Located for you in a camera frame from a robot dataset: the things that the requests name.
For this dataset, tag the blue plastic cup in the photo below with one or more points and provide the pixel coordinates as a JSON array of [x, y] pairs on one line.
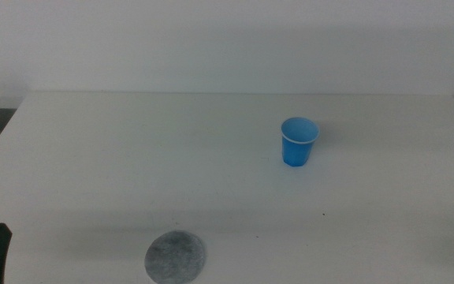
[[297, 152]]

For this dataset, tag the round grey felt cup mat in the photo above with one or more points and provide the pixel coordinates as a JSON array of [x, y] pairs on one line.
[[175, 257]]

